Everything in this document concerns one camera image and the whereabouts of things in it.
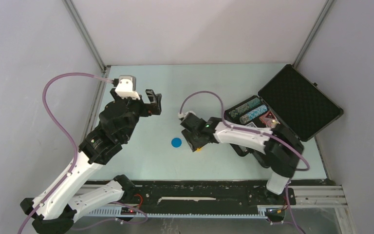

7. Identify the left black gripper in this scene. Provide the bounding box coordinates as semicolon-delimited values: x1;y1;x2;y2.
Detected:
111;88;161;141

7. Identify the blue disc chip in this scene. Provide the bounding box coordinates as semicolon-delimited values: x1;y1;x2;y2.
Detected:
171;137;182;148

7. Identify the black poker case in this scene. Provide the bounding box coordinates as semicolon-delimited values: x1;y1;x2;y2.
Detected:
224;64;343;143

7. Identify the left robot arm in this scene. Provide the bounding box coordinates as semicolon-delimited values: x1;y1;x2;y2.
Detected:
20;89;162;234

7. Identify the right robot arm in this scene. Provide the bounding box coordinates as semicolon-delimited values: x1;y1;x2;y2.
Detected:
178;112;304;204

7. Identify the green chip row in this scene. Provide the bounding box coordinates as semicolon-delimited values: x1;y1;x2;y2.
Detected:
229;98;261;118

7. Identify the blue chip row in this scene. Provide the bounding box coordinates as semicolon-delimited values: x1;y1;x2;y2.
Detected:
239;105;268;124

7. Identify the red card deck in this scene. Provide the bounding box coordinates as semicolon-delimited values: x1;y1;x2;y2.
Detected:
259;110;280;128

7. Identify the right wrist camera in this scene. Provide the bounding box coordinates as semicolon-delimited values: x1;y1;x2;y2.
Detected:
178;111;196;120

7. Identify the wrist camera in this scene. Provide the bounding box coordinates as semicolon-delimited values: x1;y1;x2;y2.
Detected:
178;111;196;120
114;75;141;100

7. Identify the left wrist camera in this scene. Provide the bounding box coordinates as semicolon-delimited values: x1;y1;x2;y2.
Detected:
114;75;141;100

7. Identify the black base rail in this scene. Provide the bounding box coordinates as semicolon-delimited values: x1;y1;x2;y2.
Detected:
87;179;298;216

